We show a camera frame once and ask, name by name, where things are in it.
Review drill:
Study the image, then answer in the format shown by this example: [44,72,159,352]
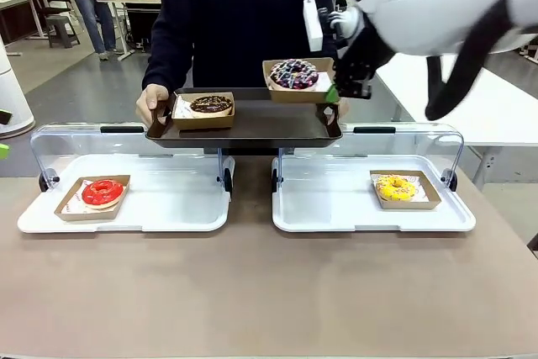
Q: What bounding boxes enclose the person torso dark sweatshirt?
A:
[141,0,351,156]

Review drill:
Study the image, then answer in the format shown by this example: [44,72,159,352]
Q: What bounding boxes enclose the yellow donut in box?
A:
[369,169,444,211]

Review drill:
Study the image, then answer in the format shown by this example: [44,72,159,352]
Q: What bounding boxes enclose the red glazed donut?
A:
[81,178,125,211]

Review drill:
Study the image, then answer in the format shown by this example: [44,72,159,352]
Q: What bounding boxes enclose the person right hand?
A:
[134,84,171,124]

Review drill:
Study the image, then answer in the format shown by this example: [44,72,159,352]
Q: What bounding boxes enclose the red donut in box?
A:
[53,174,132,223]

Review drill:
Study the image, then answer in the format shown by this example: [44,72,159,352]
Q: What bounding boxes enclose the dark brown serving tray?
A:
[144,87,344,150]

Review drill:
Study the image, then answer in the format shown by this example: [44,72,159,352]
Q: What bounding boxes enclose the background desk with white legs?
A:
[96,0,163,62]

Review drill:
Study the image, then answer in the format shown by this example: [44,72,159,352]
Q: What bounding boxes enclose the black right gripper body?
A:
[335,24,397,79]

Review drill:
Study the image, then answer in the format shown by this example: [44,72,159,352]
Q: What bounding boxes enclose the chocolate glazed donut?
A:
[188,94,234,119]

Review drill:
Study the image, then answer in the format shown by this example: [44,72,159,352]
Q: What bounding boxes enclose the grey step stool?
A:
[45,14,82,49]

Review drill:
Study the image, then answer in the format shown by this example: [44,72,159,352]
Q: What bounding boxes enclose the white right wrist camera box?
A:
[303,0,324,52]

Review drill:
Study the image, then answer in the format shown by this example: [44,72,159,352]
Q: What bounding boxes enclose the thick black cable sleeve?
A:
[424,0,519,122]

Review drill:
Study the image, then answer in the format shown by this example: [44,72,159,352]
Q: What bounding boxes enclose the yellow sprinkled donut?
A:
[375,172,418,203]

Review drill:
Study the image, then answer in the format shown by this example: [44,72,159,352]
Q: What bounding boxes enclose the clear display lid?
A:
[29,122,233,199]
[272,122,466,193]

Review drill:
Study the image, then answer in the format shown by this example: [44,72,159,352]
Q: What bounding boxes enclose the purple sprinkled donut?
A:
[268,59,319,92]

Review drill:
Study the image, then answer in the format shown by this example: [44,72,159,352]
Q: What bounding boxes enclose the person right forearm dark sleeve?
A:
[141,9,195,93]

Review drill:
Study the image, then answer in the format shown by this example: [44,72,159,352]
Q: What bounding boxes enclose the white display tray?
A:
[270,152,477,234]
[16,152,236,235]

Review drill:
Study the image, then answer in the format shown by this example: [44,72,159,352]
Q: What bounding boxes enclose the large white table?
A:
[372,45,538,192]

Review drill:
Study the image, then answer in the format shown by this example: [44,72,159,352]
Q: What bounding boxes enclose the background person in jeans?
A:
[60,0,119,62]

